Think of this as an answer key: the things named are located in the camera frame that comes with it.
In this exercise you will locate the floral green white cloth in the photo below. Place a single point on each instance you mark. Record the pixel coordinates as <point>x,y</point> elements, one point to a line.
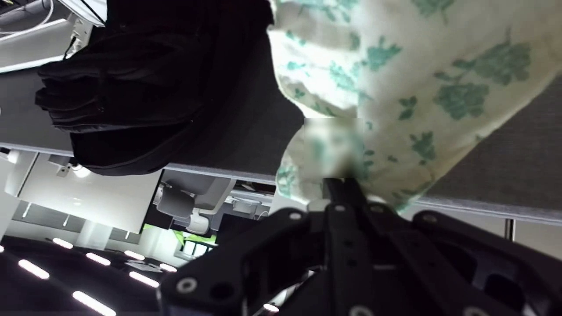
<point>422,88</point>

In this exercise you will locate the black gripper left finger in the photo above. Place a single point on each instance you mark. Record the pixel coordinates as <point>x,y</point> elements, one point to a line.
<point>264,263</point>

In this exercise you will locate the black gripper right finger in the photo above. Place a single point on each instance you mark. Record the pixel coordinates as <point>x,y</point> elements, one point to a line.
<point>444,269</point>

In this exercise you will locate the white office equipment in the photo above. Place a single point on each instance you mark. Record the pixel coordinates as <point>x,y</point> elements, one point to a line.
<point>193,202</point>

